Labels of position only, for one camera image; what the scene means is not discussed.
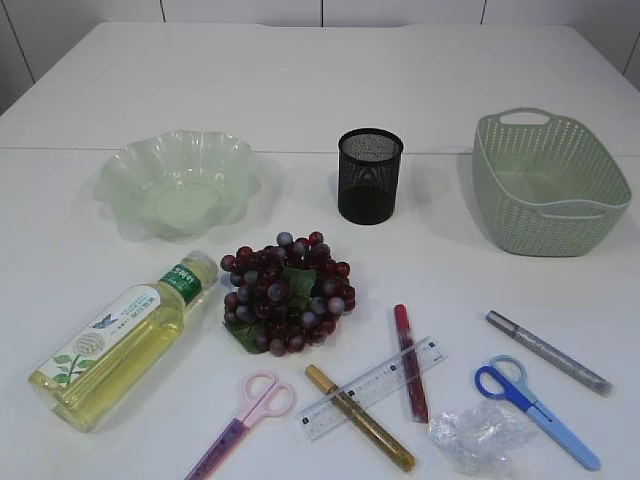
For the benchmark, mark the yellow tea bottle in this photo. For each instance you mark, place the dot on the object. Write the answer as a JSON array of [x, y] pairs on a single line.
[[88, 376]]

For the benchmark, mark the blue scissors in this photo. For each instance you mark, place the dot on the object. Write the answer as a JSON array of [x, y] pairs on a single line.
[[505, 378]]

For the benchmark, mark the green translucent wavy plate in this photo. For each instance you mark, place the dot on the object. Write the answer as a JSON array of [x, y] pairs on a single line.
[[180, 183]]

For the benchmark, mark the purple artificial grape bunch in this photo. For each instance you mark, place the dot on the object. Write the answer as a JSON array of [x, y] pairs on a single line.
[[286, 296]]

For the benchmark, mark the black mesh pen holder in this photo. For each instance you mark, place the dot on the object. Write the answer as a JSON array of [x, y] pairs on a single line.
[[369, 164]]

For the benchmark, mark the silver glitter pen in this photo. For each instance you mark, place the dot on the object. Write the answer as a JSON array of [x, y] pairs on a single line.
[[551, 354]]

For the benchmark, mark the clear plastic ruler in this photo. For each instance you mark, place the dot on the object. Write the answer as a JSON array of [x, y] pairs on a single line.
[[371, 387]]

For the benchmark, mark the gold glitter pen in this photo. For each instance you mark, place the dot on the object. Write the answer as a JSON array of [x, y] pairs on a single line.
[[366, 424]]

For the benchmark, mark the pink purple scissors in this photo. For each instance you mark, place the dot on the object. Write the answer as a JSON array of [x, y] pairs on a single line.
[[263, 396]]

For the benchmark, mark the clear plastic sheet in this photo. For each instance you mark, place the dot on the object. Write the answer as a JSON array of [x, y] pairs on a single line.
[[478, 441]]

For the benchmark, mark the green plastic basket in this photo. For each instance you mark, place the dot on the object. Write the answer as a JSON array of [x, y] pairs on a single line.
[[547, 189]]

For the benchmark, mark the red glitter pen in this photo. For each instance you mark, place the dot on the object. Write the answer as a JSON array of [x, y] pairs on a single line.
[[415, 388]]

